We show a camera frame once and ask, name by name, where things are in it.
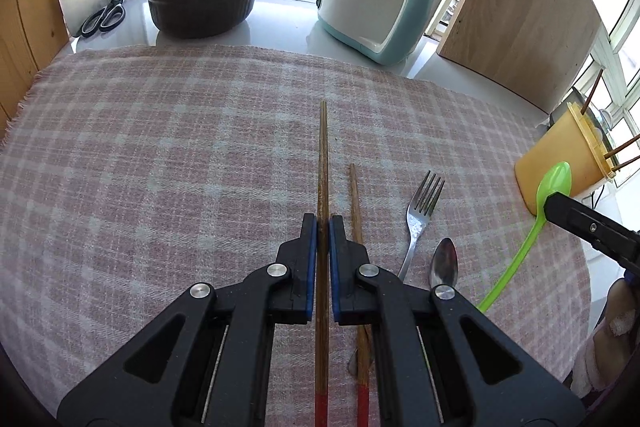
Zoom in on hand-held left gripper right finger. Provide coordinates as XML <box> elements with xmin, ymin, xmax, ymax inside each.
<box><xmin>327</xmin><ymin>214</ymin><xmax>586</xmax><ymax>427</ymax></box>

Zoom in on pine plank panel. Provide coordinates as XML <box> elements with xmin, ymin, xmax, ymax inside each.
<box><xmin>0</xmin><ymin>0</ymin><xmax>72</xmax><ymax>125</ymax></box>

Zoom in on person's right forearm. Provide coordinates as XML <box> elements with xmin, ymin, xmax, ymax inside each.
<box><xmin>570</xmin><ymin>329</ymin><xmax>626</xmax><ymax>400</ymax></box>

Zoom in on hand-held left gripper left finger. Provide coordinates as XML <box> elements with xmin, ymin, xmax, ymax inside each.
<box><xmin>56</xmin><ymin>213</ymin><xmax>318</xmax><ymax>427</ymax></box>

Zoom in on metal fork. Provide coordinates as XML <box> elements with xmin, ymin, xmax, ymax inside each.
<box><xmin>397</xmin><ymin>170</ymin><xmax>446</xmax><ymax>280</ymax></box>

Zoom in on black-handled scissors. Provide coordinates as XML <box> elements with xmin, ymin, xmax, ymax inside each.
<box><xmin>79</xmin><ymin>0</ymin><xmax>140</xmax><ymax>39</ymax></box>

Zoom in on white teal electric pot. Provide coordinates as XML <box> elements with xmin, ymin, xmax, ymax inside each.
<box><xmin>316</xmin><ymin>0</ymin><xmax>452</xmax><ymax>66</ymax></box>

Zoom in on person's right hand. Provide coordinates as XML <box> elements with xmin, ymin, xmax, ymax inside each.
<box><xmin>606</xmin><ymin>279</ymin><xmax>640</xmax><ymax>340</ymax></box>

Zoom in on green plastic spoon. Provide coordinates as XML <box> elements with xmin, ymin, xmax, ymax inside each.
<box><xmin>476</xmin><ymin>161</ymin><xmax>572</xmax><ymax>313</ymax></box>

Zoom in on yellow plastic container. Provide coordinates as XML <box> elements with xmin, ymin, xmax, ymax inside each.
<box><xmin>515</xmin><ymin>102</ymin><xmax>618</xmax><ymax>214</ymax></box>

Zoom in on metal spoon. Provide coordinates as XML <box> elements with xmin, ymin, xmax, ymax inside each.
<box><xmin>429</xmin><ymin>238</ymin><xmax>460</xmax><ymax>289</ymax></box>

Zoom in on pink plaid cloth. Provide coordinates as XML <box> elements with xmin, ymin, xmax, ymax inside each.
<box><xmin>0</xmin><ymin>46</ymin><xmax>593</xmax><ymax>427</ymax></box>

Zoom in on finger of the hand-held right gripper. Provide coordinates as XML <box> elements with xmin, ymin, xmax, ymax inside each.
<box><xmin>544</xmin><ymin>190</ymin><xmax>640</xmax><ymax>274</ymax></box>

